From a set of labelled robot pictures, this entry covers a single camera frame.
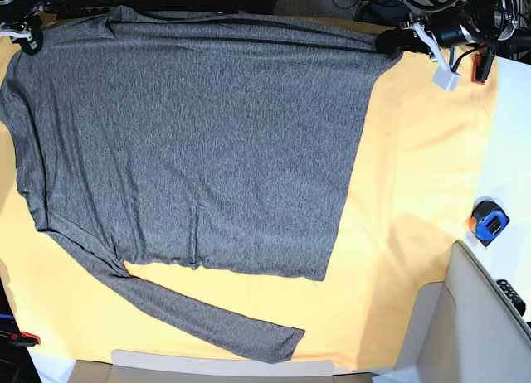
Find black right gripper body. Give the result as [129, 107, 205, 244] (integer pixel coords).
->
[18, 20, 43, 55]

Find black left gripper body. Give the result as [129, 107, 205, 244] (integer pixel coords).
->
[375, 27, 430, 56]

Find grey long-sleeve shirt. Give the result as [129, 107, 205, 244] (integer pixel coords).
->
[1, 7, 398, 363]

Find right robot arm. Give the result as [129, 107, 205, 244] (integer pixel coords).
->
[1, 0, 43, 56]

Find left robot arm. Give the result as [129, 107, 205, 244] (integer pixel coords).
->
[375, 0, 530, 57]

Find red clamp right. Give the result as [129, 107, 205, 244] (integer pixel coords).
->
[471, 47, 495, 85]

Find red clamp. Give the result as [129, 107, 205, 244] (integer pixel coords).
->
[471, 47, 495, 85]
[8, 332, 41, 347]

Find blue tape measure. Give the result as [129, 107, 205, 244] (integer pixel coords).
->
[468, 198, 510, 246]

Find black perforated object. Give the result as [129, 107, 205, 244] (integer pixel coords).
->
[496, 279, 527, 317]

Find red clamp left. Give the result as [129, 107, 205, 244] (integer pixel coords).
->
[8, 332, 41, 347]

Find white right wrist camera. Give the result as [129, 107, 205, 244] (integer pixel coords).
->
[1, 21, 38, 41]

